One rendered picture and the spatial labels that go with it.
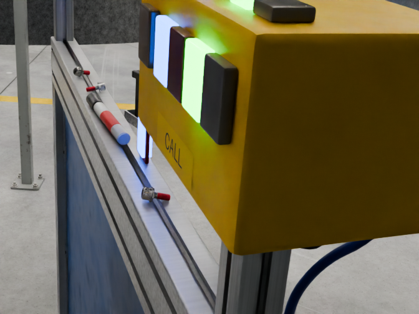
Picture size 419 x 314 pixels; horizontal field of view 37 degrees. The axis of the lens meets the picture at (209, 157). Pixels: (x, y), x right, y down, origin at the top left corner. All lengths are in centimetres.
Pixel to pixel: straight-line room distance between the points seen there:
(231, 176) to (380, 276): 193
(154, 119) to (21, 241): 187
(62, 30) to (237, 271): 82
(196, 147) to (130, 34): 222
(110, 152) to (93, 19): 179
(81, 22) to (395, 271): 142
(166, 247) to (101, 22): 199
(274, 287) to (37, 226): 195
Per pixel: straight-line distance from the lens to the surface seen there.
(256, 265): 34
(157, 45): 31
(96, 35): 244
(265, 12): 23
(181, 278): 45
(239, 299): 35
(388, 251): 231
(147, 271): 52
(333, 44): 23
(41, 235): 222
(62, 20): 111
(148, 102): 35
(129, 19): 247
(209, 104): 24
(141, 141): 62
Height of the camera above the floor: 111
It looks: 23 degrees down
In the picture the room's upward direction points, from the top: 5 degrees clockwise
